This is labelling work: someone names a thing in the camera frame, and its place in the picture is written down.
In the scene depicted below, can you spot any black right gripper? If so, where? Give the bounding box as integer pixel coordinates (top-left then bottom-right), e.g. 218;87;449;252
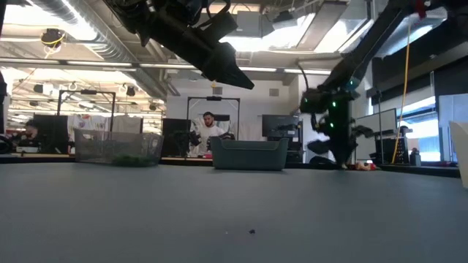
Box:
306;125;375;170

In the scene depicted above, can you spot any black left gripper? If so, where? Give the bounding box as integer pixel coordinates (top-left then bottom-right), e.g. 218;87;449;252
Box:
145;6;255;90

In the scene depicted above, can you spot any white plastic basket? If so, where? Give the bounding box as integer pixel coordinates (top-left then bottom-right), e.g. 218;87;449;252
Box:
448;121;468;189

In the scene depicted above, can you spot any black equipment rack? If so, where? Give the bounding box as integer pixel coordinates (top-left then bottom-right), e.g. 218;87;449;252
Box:
367;126;414;166

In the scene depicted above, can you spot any grey ceiling air unit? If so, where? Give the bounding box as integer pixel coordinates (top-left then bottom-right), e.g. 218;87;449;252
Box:
235;9;274;38

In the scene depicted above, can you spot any white board on stand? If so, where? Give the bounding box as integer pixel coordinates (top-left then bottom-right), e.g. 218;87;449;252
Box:
356;108;399;161

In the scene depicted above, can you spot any person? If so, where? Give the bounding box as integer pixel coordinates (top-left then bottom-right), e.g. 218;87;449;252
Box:
189;111;235;156
12;119;42;148

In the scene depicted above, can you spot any black computer monitor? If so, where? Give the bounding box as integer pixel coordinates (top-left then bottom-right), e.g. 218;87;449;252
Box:
161;117;192;159
34;114;69;154
261;114;301;139

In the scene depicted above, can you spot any dark water bottle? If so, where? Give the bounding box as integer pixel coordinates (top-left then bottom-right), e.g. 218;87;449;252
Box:
409;147;423;167

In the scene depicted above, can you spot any teal plastic basket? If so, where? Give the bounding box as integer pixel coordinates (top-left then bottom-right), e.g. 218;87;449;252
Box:
209;137;289;172

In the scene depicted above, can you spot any long ceiling light strip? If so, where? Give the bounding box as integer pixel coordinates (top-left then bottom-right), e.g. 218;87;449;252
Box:
0;56;333;77

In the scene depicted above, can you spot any dark grey translucent basket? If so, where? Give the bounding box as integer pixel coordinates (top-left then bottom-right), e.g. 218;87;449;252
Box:
72;126;165;168

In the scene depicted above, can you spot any black metal gantry frame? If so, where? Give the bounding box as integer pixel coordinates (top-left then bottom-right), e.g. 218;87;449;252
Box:
186;96;241;142
57;90;117;131

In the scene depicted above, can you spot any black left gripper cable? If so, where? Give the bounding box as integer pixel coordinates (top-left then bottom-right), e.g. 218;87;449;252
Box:
204;0;233;19

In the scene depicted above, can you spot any yellow cable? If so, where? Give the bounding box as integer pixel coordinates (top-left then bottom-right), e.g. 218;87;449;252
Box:
390;21;412;164

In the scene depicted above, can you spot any black ceiling cable reel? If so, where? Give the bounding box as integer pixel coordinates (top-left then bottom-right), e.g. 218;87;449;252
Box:
39;28;67;59

